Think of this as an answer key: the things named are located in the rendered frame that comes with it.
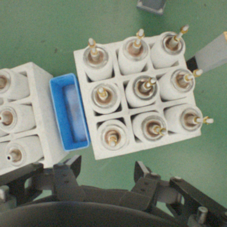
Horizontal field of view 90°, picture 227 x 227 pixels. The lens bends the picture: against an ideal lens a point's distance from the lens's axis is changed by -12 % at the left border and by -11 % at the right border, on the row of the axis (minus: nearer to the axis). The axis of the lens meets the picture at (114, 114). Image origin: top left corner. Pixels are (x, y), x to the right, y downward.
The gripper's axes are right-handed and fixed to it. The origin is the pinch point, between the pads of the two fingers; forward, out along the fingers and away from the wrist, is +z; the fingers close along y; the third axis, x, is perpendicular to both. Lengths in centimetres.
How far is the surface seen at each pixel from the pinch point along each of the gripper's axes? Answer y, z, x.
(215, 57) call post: 30.5, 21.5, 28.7
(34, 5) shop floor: -52, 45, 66
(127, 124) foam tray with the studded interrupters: 5.0, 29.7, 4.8
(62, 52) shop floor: -29, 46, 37
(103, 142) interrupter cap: -2.1, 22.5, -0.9
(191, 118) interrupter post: 21.8, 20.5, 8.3
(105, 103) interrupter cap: -2.7, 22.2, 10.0
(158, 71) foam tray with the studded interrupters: 13.9, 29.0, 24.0
